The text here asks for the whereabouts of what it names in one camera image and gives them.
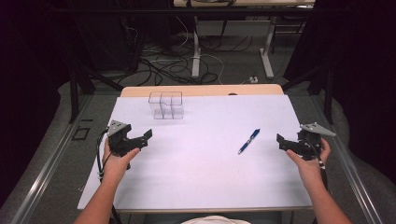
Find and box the person's left hand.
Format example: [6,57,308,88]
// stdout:
[102,137,142,185]

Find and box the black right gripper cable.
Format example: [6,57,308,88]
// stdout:
[305,140,330,191]

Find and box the blue pen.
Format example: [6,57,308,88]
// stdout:
[237,128,262,156]

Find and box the black metal stand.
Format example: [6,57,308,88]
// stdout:
[281,63,335,125]
[68,62,125,124]

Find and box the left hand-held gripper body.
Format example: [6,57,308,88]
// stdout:
[106,119,142,158]

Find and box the tangle of floor cables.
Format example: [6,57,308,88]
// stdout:
[124,18,254,87]

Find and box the aluminium rail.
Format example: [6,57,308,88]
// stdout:
[10,94,94,224]
[311,94,385,224]

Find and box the light desk top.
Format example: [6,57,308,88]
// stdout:
[173,0,316,8]

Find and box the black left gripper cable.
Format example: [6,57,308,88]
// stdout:
[95,128,110,183]

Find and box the person's right hand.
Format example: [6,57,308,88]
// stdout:
[285,137,332,189]

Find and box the white table sheet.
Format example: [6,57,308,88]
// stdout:
[77,94,314,211]

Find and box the white desk leg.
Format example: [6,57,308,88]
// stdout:
[191,15,202,79]
[259,17,276,80]

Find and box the person's light clothing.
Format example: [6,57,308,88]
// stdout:
[180,215,252,224]

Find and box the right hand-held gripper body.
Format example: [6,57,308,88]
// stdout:
[292,121,337,161]

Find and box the clear plastic compartment organizer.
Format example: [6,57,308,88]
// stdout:
[148,91,185,120]

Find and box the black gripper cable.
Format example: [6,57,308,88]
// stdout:
[95,128,110,183]
[305,140,330,191]

